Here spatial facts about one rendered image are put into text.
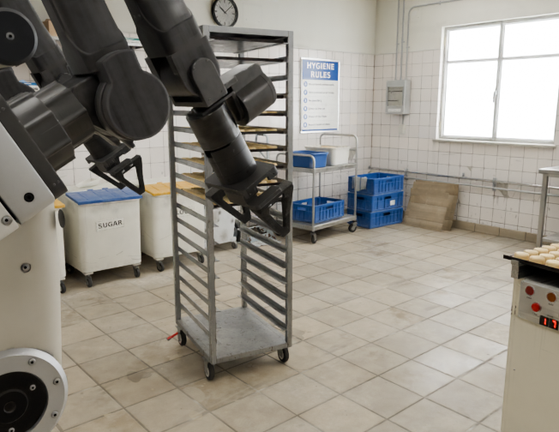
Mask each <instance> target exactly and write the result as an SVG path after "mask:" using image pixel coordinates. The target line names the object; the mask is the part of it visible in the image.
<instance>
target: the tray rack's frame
mask: <svg viewBox="0 0 559 432"><path fill-rule="evenodd" d="M208 32H209V36H217V37H231V38H246V39H273V40H277V39H284V38H286V37H288V31H286V30H273V29H260V28H248V27H224V26H212V25H208ZM169 100H170V115H169V117H168V120H167V127H168V148H169V170H170V191H171V233H172V254H173V276H174V297H175V318H176V323H177V326H175V327H176V328H177V330H178V331H179V334H178V335H177V338H178V339H179V341H181V339H180V330H182V331H183V332H184V333H185V334H186V335H187V337H188V338H189V339H190V340H191V341H192V343H193V344H194V345H195V346H196V347H197V349H198V350H199V351H200V352H201V353H202V355H203V356H204V357H201V358H202V359H203V360H204V371H205V373H206V374H207V363H210V356H209V337H208V336H207V335H206V334H205V333H204V332H203V330H202V329H201V328H200V327H199V326H198V325H197V324H196V323H195V322H194V321H193V320H192V319H191V318H190V317H189V316H185V317H181V298H180V276H179V253H178V230H177V185H176V163H175V141H174V117H173V103H172V101H171V98H170V97H169ZM194 316H195V317H196V318H197V319H198V320H199V321H200V322H201V323H202V324H203V325H204V326H205V327H206V328H207V329H208V330H209V325H208V320H207V319H206V318H205V317H204V316H203V315H202V314H199V315H194ZM216 323H218V324H219V325H220V326H221V328H217V329H216V338H217V340H218V341H219V342H220V343H221V344H220V345H216V346H217V363H223V362H228V361H231V360H236V359H239V358H243V357H250V356H254V355H258V354H262V353H266V352H270V351H277V350H278V354H279V355H280V356H281V357H282V349H284V348H287V343H286V336H284V335H283V334H282V333H280V332H279V331H278V330H276V329H275V328H274V327H272V326H271V325H270V324H268V323H267V322H266V321H264V320H263V319H262V318H261V317H260V316H259V315H257V314H256V313H255V312H253V311H252V310H251V309H249V308H248V304H247V303H246V302H245V301H244V300H243V299H242V306H241V307H236V308H231V309H222V310H221V311H220V312H216ZM287 349H288V348H287Z"/></svg>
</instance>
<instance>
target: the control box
mask: <svg viewBox="0 0 559 432"><path fill-rule="evenodd" d="M527 286H531V287H532V288H533V290H534V293H533V294H532V295H531V296H530V295H528V294H527V293H526V288H527ZM548 293H553V294H555V296H556V300H555V302H550V301H549V300H548V299H547V294H548ZM533 303H537V304H539V306H540V310H539V311H538V312H535V311H533V310H532V304H533ZM518 317H519V318H522V319H525V320H528V321H532V322H535V323H537V324H539V325H542V318H543V317H545V319H546V325H545V327H549V328H552V327H553V326H554V325H553V326H551V324H552V323H551V321H552V320H553V321H556V324H555V326H556V328H552V329H554V330H557V331H559V288H556V287H553V286H550V285H544V284H541V283H538V282H535V281H531V280H529V279H523V280H521V282H520V300H519V309H518ZM545 319H544V320H545ZM542 326H544V325H542Z"/></svg>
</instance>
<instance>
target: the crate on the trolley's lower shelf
mask: <svg viewBox="0 0 559 432"><path fill-rule="evenodd" d="M328 201H333V202H330V203H328ZM304 202H307V204H306V205H304V204H302V203H304ZM344 204H345V200H341V199H334V198H328V197H321V196H317V197H315V224H318V223H321V222H324V221H328V220H331V219H337V218H340V217H342V216H344ZM292 220H295V221H300V222H305V223H310V224H312V198H308V199H303V200H299V201H293V202H292Z"/></svg>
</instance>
